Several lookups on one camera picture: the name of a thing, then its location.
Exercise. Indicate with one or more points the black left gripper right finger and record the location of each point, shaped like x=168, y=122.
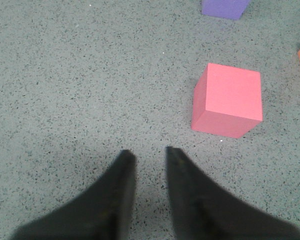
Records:
x=202, y=210

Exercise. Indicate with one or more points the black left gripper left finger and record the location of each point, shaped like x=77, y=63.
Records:
x=102, y=212

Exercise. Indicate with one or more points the pink foam cube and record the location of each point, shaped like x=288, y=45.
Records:
x=227, y=101

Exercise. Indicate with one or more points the purple foam cube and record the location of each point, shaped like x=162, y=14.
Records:
x=226, y=9

